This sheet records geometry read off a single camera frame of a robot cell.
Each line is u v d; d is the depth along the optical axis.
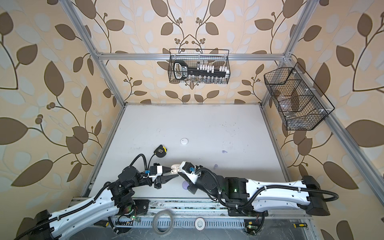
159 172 0.56
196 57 0.90
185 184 0.80
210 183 0.47
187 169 0.51
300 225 0.69
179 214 0.74
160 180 0.61
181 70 0.84
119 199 0.58
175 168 0.64
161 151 0.91
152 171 0.55
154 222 0.68
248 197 0.48
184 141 0.99
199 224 0.70
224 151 0.94
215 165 0.89
